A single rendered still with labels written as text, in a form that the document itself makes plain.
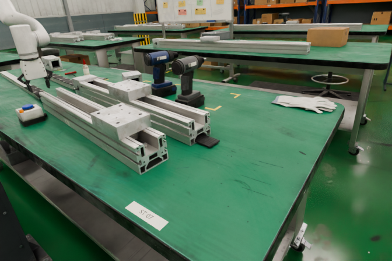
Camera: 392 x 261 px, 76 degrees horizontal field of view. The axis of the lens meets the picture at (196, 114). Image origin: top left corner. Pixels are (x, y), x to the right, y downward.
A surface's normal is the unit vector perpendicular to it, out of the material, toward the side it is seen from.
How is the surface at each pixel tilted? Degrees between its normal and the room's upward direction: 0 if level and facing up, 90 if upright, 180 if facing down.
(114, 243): 0
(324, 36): 89
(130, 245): 0
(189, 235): 0
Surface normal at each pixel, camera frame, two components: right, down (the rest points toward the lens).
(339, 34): -0.65, 0.31
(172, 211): -0.06, -0.92
